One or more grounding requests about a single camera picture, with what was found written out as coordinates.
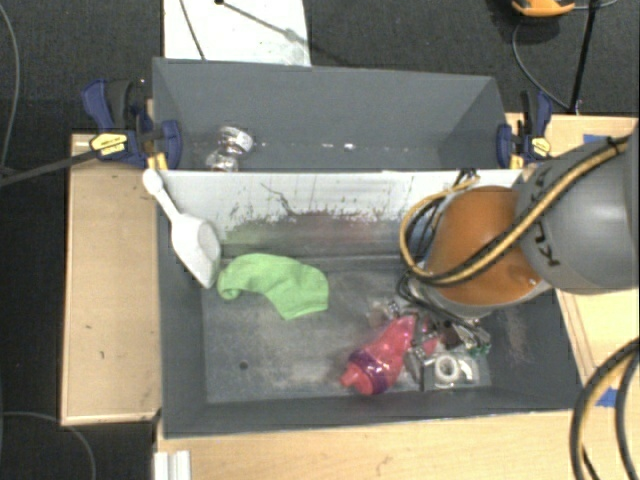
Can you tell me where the white plastic scoop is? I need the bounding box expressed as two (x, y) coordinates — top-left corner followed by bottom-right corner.
(141, 168), (223, 290)

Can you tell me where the silver object with white ring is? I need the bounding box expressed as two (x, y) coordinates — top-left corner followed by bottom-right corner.
(421, 353), (492, 393)

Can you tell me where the grey metal bin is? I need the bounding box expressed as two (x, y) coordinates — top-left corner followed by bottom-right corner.
(151, 56), (584, 437)

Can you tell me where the pale wood board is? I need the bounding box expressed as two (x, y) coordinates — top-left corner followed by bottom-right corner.
(60, 132), (164, 427)

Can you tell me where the pink bottle with purple lid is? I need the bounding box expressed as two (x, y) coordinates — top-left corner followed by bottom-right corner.
(339, 314), (419, 397)

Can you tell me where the green cloth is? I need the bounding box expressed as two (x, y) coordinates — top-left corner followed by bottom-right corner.
(215, 252), (331, 322)

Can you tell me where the clear glass jar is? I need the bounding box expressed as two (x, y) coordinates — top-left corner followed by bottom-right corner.
(204, 124), (255, 174)

